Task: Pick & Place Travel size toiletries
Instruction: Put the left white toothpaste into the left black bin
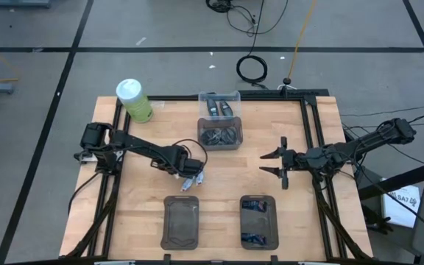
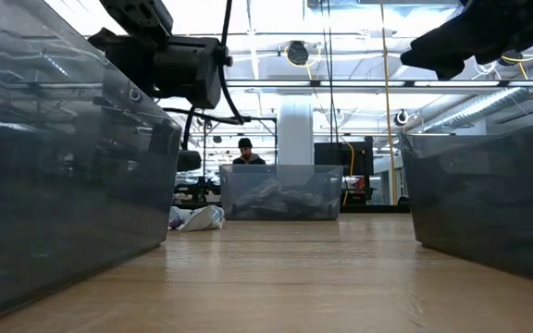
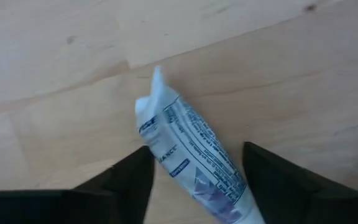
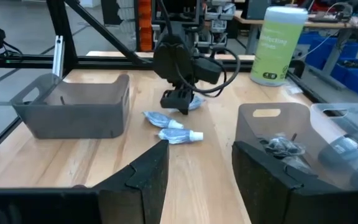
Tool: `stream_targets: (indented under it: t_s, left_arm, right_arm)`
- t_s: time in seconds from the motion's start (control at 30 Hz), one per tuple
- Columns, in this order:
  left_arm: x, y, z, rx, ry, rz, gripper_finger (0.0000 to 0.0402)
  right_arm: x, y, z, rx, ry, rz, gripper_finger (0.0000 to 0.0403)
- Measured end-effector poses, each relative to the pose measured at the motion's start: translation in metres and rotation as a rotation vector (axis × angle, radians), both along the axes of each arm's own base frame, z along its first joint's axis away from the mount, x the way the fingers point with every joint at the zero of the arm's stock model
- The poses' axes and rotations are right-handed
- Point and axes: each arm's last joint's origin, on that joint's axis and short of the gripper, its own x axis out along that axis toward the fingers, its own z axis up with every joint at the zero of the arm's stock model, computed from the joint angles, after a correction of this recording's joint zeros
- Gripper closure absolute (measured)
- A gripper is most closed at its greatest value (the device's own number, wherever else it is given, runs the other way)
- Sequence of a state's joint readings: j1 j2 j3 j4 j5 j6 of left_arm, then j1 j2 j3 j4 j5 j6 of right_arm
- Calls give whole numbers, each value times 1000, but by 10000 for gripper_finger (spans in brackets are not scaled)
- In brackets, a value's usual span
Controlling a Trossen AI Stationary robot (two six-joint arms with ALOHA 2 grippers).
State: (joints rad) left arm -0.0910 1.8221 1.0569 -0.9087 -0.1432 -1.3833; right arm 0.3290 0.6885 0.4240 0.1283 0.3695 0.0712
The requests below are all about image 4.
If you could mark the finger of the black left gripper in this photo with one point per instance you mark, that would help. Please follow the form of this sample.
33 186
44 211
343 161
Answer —
187 101
172 99

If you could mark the light wood bench top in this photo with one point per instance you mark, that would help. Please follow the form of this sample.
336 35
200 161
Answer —
120 54

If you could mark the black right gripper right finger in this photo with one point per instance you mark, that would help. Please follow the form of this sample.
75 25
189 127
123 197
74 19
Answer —
291 202

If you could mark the silver metal bracket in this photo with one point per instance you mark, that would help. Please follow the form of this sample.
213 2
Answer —
57 56

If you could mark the small clear wrapper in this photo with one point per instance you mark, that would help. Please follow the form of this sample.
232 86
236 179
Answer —
294 90

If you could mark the smoke grey plastic bin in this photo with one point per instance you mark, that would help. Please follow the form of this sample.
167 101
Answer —
291 124
79 121

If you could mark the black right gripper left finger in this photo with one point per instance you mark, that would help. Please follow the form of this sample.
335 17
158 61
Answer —
73 205

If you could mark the black roll-on deodorant bottle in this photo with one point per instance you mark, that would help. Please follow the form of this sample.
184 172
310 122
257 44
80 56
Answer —
343 149

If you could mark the green disinfecting wipes canister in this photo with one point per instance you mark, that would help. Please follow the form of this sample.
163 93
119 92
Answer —
277 46

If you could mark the clear plastic bin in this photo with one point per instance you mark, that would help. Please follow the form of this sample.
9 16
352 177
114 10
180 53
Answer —
322 124

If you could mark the orange grey parts rack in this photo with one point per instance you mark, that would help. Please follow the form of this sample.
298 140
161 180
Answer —
145 25

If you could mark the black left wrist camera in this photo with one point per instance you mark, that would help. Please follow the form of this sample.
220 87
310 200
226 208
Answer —
208 70

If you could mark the wooden desk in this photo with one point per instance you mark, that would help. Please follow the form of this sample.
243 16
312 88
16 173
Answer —
247 19

